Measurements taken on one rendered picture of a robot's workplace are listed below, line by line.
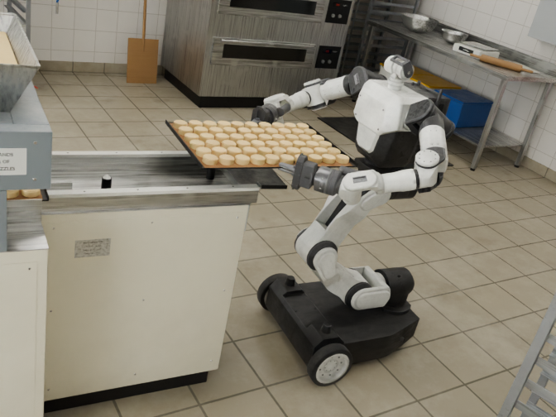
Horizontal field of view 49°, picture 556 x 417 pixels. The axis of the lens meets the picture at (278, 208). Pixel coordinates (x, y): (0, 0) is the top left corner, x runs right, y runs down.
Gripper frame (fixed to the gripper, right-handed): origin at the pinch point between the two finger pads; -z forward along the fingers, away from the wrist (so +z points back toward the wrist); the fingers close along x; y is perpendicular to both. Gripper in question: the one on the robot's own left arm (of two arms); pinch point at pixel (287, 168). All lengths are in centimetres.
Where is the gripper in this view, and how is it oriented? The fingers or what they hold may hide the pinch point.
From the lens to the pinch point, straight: 208.4
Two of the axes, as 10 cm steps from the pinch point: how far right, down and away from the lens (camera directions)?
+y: -3.2, 3.6, -8.7
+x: 1.9, -8.8, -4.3
